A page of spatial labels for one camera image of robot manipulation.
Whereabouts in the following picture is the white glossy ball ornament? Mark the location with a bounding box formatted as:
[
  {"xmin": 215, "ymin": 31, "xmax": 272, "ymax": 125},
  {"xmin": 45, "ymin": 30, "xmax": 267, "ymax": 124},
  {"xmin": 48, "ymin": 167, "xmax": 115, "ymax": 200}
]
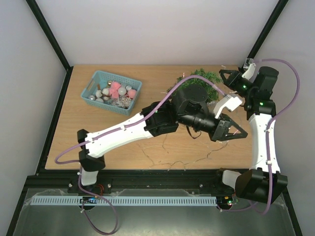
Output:
[{"xmin": 118, "ymin": 87, "xmax": 127, "ymax": 96}]

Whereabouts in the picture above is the white cotton boll ornament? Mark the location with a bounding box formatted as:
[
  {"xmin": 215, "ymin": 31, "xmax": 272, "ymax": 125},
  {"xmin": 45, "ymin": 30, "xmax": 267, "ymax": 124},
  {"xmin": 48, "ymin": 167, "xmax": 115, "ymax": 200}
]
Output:
[{"xmin": 95, "ymin": 88, "xmax": 110, "ymax": 101}]

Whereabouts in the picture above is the pink felt bow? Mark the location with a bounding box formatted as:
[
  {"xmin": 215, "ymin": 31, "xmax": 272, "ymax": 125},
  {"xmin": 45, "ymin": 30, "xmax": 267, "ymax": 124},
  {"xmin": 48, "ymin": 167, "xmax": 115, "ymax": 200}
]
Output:
[{"xmin": 109, "ymin": 81, "xmax": 121, "ymax": 99}]

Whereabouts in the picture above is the light blue perforated basket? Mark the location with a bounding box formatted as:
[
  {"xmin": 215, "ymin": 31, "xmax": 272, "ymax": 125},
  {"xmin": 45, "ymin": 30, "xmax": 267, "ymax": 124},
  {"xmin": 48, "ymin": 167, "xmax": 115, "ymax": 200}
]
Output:
[{"xmin": 81, "ymin": 71, "xmax": 142, "ymax": 116}]

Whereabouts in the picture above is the black frame post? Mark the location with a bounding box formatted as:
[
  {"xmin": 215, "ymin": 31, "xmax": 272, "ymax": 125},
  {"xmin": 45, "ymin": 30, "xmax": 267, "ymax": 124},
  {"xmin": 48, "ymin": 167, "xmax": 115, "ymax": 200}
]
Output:
[{"xmin": 26, "ymin": 0, "xmax": 73, "ymax": 72}]

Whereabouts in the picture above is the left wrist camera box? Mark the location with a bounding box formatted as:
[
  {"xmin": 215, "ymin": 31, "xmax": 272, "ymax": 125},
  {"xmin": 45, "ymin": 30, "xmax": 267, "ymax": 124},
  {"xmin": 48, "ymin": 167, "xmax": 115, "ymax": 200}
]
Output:
[{"xmin": 213, "ymin": 94, "xmax": 243, "ymax": 119}]

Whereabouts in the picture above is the white snowflake red ornament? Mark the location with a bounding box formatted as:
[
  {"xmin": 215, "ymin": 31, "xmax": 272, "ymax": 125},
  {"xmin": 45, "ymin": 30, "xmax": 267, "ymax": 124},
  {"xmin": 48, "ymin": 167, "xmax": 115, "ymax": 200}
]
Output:
[{"xmin": 119, "ymin": 97, "xmax": 132, "ymax": 109}]

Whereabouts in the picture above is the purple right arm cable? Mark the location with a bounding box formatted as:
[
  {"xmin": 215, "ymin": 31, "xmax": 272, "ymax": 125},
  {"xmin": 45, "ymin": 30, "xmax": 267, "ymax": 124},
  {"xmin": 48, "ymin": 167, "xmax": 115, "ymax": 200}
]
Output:
[{"xmin": 218, "ymin": 58, "xmax": 301, "ymax": 215}]

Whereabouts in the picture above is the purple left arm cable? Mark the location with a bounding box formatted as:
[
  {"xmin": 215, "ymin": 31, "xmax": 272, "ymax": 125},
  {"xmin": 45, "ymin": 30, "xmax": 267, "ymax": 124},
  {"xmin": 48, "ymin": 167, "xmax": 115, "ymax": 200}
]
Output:
[{"xmin": 54, "ymin": 75, "xmax": 227, "ymax": 234}]

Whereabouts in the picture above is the small green christmas tree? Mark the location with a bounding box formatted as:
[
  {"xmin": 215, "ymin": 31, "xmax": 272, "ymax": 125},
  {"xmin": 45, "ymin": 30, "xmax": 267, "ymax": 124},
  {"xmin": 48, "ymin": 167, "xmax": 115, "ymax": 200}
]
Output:
[{"xmin": 167, "ymin": 68, "xmax": 224, "ymax": 103}]

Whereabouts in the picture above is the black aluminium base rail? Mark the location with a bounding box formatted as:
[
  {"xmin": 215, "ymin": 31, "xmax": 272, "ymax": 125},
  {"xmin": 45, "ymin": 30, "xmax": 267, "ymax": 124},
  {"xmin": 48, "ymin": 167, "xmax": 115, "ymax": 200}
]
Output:
[{"xmin": 23, "ymin": 169, "xmax": 234, "ymax": 196}]

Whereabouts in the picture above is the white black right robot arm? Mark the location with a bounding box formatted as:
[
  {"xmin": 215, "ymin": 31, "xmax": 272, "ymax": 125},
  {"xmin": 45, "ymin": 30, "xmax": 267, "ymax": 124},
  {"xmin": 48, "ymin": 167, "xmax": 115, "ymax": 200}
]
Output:
[{"xmin": 215, "ymin": 66, "xmax": 288, "ymax": 204}]

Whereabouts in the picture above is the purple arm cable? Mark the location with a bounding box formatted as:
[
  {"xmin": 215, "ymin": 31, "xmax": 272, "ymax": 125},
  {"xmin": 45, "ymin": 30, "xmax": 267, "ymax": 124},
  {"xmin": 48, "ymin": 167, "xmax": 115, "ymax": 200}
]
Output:
[
  {"xmin": 218, "ymin": 58, "xmax": 301, "ymax": 215},
  {"xmin": 54, "ymin": 75, "xmax": 227, "ymax": 234}
]

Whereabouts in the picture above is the light blue slotted cable duct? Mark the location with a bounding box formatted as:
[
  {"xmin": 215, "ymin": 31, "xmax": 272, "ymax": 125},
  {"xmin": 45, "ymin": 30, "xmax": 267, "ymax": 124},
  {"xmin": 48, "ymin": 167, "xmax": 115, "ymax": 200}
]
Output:
[{"xmin": 30, "ymin": 196, "xmax": 217, "ymax": 207}]

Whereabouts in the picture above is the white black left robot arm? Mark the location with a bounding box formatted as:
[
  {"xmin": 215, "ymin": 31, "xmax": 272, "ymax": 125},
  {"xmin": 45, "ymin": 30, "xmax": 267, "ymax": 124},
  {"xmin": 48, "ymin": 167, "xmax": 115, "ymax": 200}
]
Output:
[{"xmin": 77, "ymin": 84, "xmax": 248, "ymax": 186}]

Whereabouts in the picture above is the pink pompom ornament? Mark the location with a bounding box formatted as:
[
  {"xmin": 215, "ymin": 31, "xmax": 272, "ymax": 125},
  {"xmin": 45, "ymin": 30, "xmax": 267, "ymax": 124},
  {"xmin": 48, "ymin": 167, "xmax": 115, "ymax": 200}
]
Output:
[{"xmin": 127, "ymin": 89, "xmax": 137, "ymax": 99}]

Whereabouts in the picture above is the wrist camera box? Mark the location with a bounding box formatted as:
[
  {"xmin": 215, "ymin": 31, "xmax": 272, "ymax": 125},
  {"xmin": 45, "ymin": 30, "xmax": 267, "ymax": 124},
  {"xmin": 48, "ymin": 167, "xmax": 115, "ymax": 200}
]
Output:
[
  {"xmin": 213, "ymin": 94, "xmax": 243, "ymax": 119},
  {"xmin": 242, "ymin": 58, "xmax": 256, "ymax": 80}
]

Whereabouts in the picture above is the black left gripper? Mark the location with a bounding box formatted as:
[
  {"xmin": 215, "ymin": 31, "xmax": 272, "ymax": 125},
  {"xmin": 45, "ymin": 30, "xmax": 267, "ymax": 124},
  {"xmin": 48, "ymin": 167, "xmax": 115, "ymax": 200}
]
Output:
[{"xmin": 179, "ymin": 110, "xmax": 248, "ymax": 143}]

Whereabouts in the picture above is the matte white ball ornament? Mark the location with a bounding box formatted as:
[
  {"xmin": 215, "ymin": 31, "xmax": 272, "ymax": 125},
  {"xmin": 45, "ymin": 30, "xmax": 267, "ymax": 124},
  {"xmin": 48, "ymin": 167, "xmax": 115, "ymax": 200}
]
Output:
[{"xmin": 95, "ymin": 98, "xmax": 104, "ymax": 103}]

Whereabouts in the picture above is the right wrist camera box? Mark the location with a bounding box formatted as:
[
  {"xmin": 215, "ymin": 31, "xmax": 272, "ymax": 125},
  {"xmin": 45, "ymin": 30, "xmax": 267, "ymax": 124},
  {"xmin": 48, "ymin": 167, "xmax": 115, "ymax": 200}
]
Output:
[{"xmin": 242, "ymin": 58, "xmax": 256, "ymax": 80}]

